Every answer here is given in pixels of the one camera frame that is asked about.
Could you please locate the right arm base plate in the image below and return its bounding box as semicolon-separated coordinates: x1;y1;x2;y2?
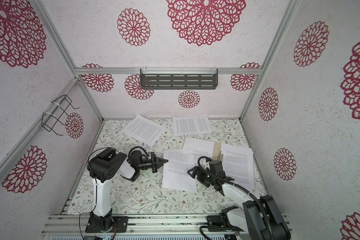
206;206;240;231

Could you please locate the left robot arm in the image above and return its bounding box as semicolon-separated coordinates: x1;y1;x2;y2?
87;146;169;220

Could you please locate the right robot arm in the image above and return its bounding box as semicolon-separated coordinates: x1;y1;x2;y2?
187;167;291;240

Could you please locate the black wire wall rack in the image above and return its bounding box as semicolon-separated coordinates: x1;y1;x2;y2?
41;95;79;137

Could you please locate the grey slotted wall shelf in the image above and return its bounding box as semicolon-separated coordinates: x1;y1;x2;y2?
140;69;218;90

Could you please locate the aluminium front rail frame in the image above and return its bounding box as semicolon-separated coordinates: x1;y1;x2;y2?
40;214;209;237

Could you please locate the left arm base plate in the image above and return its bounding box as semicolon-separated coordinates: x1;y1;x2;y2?
85;211;129;233

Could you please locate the beige paper folder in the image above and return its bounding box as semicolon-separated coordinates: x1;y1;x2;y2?
181;136;255;193

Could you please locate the black corrugated right cable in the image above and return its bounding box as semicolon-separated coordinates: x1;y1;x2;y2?
197;155;275;240

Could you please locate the white printed paper sheet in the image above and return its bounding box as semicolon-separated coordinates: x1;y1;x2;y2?
182;137;214;168
221;144;255;192

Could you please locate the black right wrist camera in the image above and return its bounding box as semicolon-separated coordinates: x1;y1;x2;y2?
205;160;226;179

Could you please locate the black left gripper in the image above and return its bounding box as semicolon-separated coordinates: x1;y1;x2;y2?
137;153;169;173

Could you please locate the metal folder clip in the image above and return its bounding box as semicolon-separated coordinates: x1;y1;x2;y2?
217;148;223;162

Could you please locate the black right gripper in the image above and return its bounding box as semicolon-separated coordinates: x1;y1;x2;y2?
188;166;215;186

